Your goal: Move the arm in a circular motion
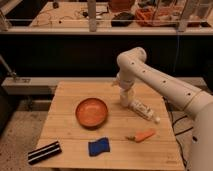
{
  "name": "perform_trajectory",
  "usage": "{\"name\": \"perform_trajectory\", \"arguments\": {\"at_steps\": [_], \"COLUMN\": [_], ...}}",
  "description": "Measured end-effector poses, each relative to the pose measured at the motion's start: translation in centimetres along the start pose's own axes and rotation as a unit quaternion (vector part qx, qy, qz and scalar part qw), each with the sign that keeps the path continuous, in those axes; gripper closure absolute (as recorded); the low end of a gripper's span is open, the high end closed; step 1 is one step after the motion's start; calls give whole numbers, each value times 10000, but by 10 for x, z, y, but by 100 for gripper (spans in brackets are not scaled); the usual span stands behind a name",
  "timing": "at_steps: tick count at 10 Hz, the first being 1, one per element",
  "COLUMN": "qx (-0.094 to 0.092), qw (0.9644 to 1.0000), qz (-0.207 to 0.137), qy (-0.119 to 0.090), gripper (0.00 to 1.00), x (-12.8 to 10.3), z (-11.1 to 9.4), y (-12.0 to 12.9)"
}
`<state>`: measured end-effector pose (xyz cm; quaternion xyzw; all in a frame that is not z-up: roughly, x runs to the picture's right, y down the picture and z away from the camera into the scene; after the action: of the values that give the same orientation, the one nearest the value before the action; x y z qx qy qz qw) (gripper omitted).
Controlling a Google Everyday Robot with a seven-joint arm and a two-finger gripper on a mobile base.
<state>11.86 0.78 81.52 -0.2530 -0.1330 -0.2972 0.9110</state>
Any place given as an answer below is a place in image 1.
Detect blue cloth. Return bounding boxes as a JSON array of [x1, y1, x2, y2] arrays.
[[88, 137, 110, 157]]

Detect orange toy carrot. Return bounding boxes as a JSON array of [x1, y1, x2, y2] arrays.
[[126, 129, 156, 143]]

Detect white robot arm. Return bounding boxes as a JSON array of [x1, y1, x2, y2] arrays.
[[114, 47, 213, 171]]

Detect translucent plastic cup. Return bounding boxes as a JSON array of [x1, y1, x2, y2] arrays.
[[120, 89, 134, 107]]

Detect wooden board table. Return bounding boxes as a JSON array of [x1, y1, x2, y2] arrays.
[[37, 82, 184, 171]]

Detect black striped box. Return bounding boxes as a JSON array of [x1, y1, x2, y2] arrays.
[[28, 141, 62, 165]]

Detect orange bowl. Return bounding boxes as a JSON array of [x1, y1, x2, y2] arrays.
[[75, 98, 108, 128]]

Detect white tube bottle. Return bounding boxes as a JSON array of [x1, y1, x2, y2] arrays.
[[129, 100, 160, 124]]

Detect metal clamp bracket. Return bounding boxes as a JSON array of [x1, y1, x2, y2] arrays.
[[0, 54, 31, 84]]

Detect black bag on bench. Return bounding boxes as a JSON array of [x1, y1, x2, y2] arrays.
[[111, 12, 135, 27]]

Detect orange tool case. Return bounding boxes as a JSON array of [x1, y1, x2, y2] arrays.
[[135, 9, 173, 27]]

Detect black floor cables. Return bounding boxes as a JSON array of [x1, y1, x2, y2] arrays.
[[163, 97, 195, 168]]

